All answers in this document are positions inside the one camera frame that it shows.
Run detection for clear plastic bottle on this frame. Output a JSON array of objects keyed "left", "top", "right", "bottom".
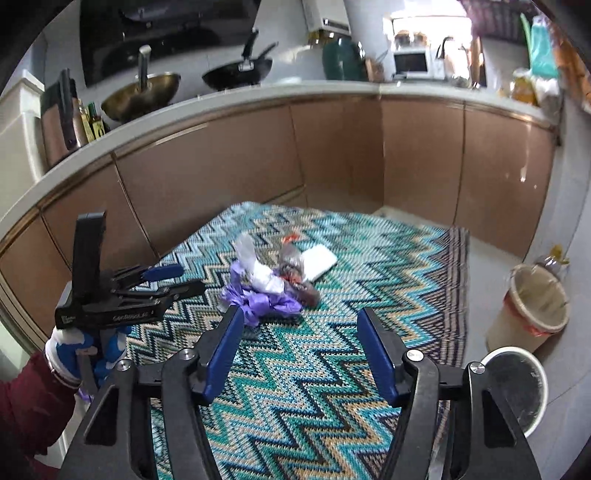
[{"left": 277, "top": 242, "right": 320, "bottom": 308}]

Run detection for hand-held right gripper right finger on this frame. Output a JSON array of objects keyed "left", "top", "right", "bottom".
[{"left": 357, "top": 307, "right": 542, "bottom": 480}]

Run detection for black wok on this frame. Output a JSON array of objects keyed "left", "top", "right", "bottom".
[{"left": 202, "top": 28, "right": 279, "bottom": 91}]

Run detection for brass wok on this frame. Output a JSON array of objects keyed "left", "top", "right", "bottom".
[{"left": 100, "top": 45, "right": 182, "bottom": 123}]

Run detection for purple plastic bag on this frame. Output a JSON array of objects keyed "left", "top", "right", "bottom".
[{"left": 221, "top": 261, "right": 304, "bottom": 326}]

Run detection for beige trash can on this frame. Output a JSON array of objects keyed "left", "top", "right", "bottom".
[{"left": 486, "top": 263, "right": 570, "bottom": 354}]

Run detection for white tissue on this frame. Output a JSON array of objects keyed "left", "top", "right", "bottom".
[
  {"left": 302, "top": 244, "right": 337, "bottom": 280},
  {"left": 249, "top": 263, "right": 287, "bottom": 294}
]

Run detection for zigzag woven mat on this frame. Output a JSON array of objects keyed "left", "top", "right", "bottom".
[{"left": 124, "top": 202, "right": 471, "bottom": 480}]

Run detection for yellow food package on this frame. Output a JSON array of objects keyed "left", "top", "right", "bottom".
[{"left": 510, "top": 69, "right": 539, "bottom": 105}]

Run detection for brown kitchen base cabinets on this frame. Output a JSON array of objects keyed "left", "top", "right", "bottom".
[{"left": 0, "top": 90, "right": 561, "bottom": 370}]

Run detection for black knife holder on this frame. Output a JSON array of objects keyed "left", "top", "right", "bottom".
[{"left": 41, "top": 69, "right": 79, "bottom": 167}]

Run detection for white round bin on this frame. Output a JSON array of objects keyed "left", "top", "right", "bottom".
[{"left": 480, "top": 346, "right": 549, "bottom": 438}]

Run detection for metal faucet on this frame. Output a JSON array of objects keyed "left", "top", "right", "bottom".
[{"left": 436, "top": 36, "right": 472, "bottom": 86}]

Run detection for white microwave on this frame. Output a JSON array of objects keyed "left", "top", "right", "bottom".
[{"left": 392, "top": 47, "right": 433, "bottom": 77}]

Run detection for floral brown apron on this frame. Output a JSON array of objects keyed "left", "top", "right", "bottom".
[{"left": 553, "top": 28, "right": 591, "bottom": 114}]

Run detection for person's left hand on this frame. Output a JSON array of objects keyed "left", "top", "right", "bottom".
[{"left": 44, "top": 325, "right": 133, "bottom": 393}]

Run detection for white water heater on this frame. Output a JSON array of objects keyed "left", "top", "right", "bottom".
[{"left": 302, "top": 0, "right": 352, "bottom": 36}]

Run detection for person's left forearm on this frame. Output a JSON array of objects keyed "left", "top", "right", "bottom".
[{"left": 0, "top": 351, "right": 82, "bottom": 480}]

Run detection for teal plastic bag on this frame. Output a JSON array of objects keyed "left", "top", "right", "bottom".
[{"left": 519, "top": 14, "right": 560, "bottom": 79}]

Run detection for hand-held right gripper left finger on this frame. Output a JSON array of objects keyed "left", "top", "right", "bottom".
[{"left": 62, "top": 305, "right": 245, "bottom": 480}]

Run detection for green oil bottle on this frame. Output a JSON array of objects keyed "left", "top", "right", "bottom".
[{"left": 89, "top": 102, "right": 108, "bottom": 140}]

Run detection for small clear plastic piece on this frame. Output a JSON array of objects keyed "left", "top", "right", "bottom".
[{"left": 235, "top": 233, "right": 260, "bottom": 268}]

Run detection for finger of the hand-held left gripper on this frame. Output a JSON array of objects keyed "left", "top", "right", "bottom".
[
  {"left": 115, "top": 264, "right": 184, "bottom": 283},
  {"left": 115, "top": 279, "right": 207, "bottom": 304}
]

